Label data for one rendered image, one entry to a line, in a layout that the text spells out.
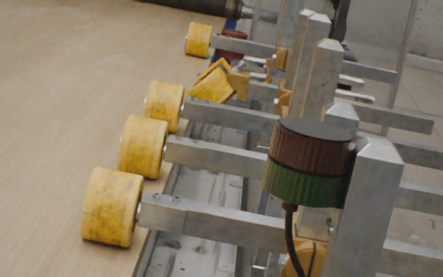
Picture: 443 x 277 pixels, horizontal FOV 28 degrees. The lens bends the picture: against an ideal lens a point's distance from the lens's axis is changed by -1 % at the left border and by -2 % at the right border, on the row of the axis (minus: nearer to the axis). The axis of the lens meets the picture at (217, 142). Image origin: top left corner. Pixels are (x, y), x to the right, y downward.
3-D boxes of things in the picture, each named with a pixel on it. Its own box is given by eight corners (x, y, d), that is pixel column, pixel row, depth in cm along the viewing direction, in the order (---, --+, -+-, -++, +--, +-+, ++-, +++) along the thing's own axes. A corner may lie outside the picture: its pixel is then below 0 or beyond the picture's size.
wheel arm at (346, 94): (370, 108, 246) (373, 93, 245) (371, 110, 243) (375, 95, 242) (217, 77, 246) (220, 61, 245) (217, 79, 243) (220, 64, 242)
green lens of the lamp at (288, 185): (338, 187, 67) (345, 160, 67) (345, 213, 61) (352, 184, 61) (261, 171, 67) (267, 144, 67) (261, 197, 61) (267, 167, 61)
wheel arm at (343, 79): (361, 89, 270) (364, 76, 269) (362, 91, 267) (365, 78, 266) (222, 61, 270) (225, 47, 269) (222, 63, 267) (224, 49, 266)
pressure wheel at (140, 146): (170, 109, 120) (159, 152, 115) (165, 149, 126) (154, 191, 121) (128, 101, 120) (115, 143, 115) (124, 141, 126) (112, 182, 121)
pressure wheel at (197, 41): (209, 39, 211) (205, 64, 217) (214, 19, 217) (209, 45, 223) (184, 34, 211) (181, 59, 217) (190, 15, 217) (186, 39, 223)
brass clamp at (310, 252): (325, 250, 102) (335, 209, 100) (333, 300, 89) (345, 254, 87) (273, 239, 102) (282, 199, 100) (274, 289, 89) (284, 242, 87)
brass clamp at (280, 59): (293, 64, 222) (298, 44, 221) (296, 73, 209) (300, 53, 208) (270, 58, 222) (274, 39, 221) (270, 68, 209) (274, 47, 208)
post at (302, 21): (266, 250, 174) (318, 10, 162) (266, 256, 171) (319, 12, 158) (248, 246, 174) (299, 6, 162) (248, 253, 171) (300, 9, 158)
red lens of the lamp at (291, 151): (345, 156, 67) (352, 128, 66) (353, 179, 61) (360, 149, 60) (268, 141, 67) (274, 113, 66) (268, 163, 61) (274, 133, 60)
